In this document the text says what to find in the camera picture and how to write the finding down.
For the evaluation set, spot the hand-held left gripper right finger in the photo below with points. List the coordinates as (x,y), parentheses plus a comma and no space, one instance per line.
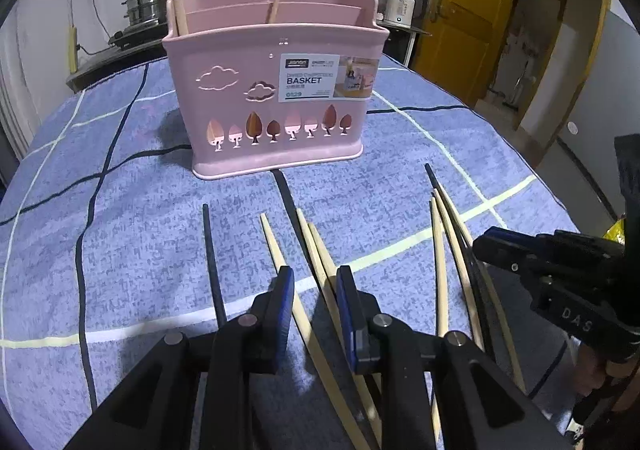
(349,315)

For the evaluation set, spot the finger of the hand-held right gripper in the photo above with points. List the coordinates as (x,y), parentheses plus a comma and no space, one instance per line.
(505,252)
(585,255)

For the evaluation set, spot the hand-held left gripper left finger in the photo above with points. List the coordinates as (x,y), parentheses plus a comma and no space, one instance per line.
(287,315)

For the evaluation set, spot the pink plastic utensil basket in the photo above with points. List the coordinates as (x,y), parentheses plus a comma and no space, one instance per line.
(225,100)

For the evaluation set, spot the person's right hand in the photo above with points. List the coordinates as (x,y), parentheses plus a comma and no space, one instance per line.
(592,375)

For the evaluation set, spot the yellow wrapper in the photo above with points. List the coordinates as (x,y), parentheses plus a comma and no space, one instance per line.
(616,230)

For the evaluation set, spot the grey panel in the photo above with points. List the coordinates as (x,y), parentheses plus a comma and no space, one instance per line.
(600,90)

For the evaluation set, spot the white mop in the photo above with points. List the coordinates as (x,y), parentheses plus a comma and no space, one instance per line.
(520,85)

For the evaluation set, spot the yellow wooden door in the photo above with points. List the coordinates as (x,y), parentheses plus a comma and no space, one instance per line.
(460,20)

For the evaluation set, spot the steel shelf table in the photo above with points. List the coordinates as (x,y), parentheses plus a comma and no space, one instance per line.
(400,38)

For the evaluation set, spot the white electric kettle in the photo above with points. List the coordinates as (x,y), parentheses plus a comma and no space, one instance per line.
(400,5)

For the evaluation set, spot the steel counter table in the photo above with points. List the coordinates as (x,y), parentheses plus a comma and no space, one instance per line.
(110,65)

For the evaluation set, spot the black gas stove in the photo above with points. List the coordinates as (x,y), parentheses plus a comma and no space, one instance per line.
(135,35)

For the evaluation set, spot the steel steamer pot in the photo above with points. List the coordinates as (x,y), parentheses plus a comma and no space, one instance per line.
(147,3)

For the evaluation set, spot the beige power strip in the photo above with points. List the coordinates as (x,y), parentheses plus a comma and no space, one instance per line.
(73,48)

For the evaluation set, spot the yellow door frame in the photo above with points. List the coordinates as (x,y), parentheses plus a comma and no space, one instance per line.
(590,20)

